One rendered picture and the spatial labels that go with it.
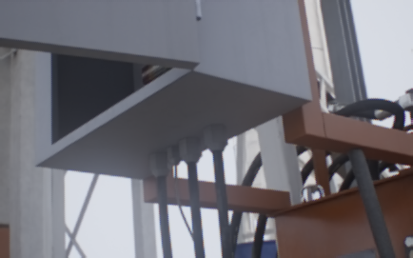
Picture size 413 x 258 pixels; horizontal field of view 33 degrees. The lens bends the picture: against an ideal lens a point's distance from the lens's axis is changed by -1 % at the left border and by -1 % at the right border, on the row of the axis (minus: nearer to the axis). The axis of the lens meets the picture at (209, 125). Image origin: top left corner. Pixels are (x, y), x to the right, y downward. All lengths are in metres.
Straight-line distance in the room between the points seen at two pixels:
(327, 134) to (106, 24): 0.36
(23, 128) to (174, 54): 3.33
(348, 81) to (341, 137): 5.10
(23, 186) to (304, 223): 2.80
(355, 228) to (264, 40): 0.47
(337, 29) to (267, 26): 5.38
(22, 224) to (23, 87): 0.80
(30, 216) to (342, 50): 3.30
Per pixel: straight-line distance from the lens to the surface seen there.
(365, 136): 1.04
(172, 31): 0.79
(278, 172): 1.55
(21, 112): 4.11
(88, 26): 0.75
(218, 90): 0.87
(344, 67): 6.14
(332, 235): 1.29
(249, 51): 0.88
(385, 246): 1.02
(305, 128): 0.94
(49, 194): 2.44
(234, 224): 1.77
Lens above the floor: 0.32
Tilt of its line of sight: 20 degrees up
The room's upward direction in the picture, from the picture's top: 5 degrees counter-clockwise
